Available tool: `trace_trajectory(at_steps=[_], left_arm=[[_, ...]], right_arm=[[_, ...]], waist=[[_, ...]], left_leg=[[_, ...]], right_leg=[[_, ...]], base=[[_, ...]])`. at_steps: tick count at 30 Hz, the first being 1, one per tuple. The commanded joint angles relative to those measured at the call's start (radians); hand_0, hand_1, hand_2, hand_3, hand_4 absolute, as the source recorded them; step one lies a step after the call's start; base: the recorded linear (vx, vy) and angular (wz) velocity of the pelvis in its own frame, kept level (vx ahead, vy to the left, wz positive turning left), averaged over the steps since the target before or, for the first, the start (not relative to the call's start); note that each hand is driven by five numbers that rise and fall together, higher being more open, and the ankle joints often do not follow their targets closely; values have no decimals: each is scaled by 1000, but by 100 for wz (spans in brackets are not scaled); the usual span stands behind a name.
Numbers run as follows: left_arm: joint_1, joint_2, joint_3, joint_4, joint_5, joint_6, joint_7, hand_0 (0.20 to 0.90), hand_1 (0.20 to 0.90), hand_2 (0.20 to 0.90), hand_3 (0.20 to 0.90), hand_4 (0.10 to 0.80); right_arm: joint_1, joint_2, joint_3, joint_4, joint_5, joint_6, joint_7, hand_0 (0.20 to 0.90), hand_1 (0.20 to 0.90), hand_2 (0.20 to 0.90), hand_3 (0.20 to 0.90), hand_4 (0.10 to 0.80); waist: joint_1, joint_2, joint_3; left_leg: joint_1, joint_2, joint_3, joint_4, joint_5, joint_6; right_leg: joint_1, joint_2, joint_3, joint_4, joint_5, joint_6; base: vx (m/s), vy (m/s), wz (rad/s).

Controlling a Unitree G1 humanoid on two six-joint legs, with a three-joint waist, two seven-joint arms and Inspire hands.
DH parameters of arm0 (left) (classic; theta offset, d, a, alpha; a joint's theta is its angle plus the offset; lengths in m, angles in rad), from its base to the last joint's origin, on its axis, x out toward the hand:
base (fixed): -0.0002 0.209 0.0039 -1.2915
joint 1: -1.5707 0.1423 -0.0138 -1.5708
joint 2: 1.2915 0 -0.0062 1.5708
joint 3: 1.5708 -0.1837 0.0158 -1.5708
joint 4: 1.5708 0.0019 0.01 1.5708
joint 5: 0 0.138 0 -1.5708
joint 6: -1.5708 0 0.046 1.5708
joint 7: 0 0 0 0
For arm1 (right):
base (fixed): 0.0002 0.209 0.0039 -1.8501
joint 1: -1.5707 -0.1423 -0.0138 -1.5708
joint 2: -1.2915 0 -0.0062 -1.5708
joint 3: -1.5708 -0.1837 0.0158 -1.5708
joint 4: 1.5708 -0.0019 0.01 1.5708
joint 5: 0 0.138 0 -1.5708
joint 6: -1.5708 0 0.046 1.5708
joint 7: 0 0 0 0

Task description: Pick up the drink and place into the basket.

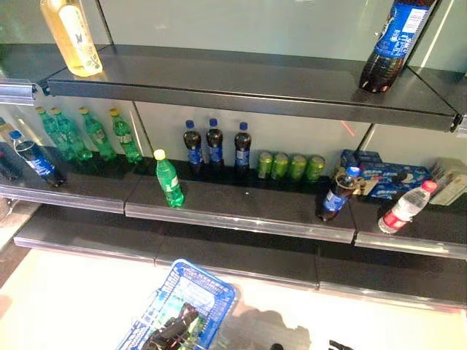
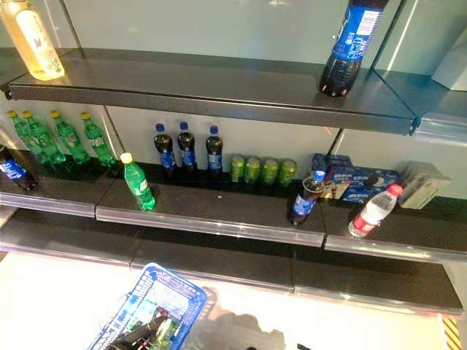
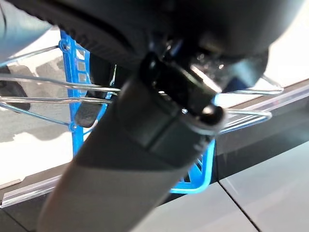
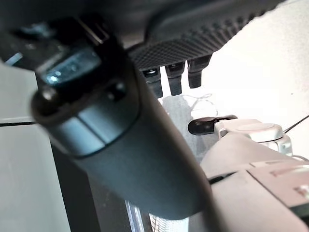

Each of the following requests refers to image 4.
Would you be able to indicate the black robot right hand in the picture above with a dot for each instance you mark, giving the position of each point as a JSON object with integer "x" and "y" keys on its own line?
{"x": 149, "y": 164}

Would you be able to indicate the black robot right foot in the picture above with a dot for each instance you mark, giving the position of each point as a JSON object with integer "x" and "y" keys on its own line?
{"x": 202, "y": 125}

